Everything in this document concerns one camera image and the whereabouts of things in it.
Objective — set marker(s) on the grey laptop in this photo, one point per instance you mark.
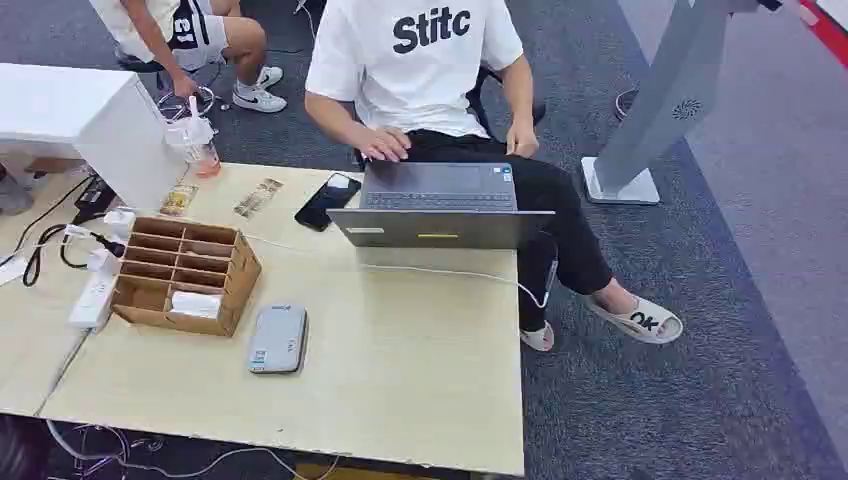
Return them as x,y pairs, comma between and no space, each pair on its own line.
438,208

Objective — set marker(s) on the black smartphone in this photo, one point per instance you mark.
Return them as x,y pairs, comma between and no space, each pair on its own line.
327,201

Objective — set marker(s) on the person at laptop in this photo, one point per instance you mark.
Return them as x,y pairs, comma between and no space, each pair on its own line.
424,73

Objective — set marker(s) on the grey flat device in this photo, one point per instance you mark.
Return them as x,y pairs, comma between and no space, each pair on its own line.
278,339

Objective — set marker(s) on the wooden card box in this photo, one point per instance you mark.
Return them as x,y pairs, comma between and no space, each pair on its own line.
189,273

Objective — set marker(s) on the white card stack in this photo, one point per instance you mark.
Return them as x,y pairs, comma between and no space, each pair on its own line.
195,305

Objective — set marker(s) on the plastic drink cup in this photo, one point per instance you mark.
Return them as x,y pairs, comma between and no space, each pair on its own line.
196,142

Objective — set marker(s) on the small snack packet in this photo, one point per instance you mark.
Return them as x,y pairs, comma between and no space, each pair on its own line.
178,199

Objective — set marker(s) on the grey display stand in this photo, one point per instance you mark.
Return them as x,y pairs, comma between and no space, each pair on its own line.
662,99

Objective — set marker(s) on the white plug adapter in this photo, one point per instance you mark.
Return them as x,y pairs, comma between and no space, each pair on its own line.
120,220

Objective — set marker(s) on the person on stool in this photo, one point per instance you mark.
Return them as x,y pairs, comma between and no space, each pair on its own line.
192,33

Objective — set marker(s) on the black power adapter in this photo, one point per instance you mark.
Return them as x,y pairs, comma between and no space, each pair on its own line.
94,195

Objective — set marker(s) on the white power strip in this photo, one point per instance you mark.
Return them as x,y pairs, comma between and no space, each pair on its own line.
94,298

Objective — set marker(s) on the white cabinet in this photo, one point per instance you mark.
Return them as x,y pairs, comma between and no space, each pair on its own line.
99,119

